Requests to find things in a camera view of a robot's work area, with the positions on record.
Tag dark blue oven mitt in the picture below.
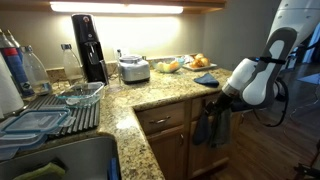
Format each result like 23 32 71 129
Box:
194 73 219 88
192 110 210 145

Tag blue labelled bottle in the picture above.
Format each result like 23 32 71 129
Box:
0 31 34 98

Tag glass fruit bowl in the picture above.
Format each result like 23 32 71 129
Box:
152 57 184 73

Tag clear plastic bottle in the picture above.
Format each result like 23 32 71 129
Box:
21 45 52 96

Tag under-cabinet light strip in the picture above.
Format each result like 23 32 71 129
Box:
50 1 183 14

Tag glass baking dish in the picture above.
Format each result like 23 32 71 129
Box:
55 82 104 108

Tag white plate of bread rolls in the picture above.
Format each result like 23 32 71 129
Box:
182 53 216 72

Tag grey dish drying mat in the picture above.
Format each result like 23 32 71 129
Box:
27 95 100 138

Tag steel sink basin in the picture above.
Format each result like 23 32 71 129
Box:
0 136 122 180

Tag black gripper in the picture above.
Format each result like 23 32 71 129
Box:
204 92 234 116

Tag blue lidded food container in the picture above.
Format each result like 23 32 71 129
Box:
0 108 75 161

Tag silver white kitchen appliance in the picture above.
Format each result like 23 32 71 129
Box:
119 55 150 84

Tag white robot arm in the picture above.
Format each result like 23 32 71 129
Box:
204 0 320 115

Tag wooden lower cabinets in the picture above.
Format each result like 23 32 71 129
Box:
136 94 241 180

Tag black soda maker machine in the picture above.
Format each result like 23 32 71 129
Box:
71 14 108 85

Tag grey hanging dish towel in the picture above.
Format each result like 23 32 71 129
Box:
209 108 232 148

